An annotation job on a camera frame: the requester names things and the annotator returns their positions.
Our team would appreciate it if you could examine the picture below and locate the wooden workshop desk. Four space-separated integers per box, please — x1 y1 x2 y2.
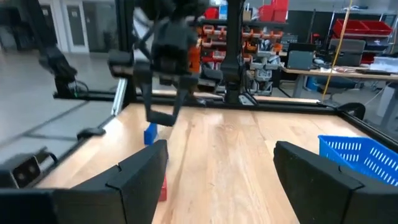
281 67 398 128

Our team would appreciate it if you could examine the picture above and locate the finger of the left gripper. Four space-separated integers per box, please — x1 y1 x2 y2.
170 87 190 121
141 81 154 123

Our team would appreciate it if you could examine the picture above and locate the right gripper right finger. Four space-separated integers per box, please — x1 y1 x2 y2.
273 140 398 224

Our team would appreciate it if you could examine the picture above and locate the black table edge clip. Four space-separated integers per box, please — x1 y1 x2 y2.
76 126 107 141

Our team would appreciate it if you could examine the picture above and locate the yellow cable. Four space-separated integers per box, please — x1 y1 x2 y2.
321 0 354 103

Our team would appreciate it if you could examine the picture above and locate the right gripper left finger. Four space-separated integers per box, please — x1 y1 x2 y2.
52 139 169 224

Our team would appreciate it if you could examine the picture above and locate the black aluminium rig frame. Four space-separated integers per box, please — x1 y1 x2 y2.
52 0 398 150

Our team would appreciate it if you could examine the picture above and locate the silver metal strip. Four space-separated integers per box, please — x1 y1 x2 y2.
111 77 129 116

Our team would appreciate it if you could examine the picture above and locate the blue plastic basket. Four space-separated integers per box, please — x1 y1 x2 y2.
317 134 398 188

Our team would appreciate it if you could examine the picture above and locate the red storage bin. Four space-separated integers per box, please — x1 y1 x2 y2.
257 0 290 22
332 18 393 37

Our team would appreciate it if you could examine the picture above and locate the shelf with small parts bins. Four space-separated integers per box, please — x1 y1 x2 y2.
198 18 284 96

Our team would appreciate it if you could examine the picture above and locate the dark grey equipment case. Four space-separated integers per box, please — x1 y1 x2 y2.
329 39 367 68

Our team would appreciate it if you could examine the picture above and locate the red plug charger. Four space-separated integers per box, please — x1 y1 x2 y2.
157 175 169 203

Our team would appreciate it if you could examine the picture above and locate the grey box on desk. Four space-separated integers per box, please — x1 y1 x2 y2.
285 42 315 71

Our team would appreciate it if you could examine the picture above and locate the blue USB stick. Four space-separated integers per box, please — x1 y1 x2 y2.
143 122 160 146

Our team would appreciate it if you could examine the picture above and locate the black corner bracket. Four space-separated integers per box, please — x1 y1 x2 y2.
336 102 367 121

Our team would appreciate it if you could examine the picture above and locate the black table-level camera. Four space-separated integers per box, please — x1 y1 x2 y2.
0 148 59 189

